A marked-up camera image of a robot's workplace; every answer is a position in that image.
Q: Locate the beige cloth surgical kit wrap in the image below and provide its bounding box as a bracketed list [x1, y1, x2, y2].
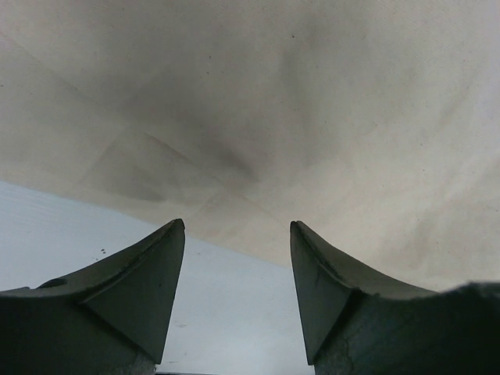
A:
[1, 1, 499, 289]

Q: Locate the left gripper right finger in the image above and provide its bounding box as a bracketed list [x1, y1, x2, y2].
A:
[290, 221, 499, 374]

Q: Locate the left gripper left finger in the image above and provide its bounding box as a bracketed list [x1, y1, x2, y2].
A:
[1, 219, 185, 374]

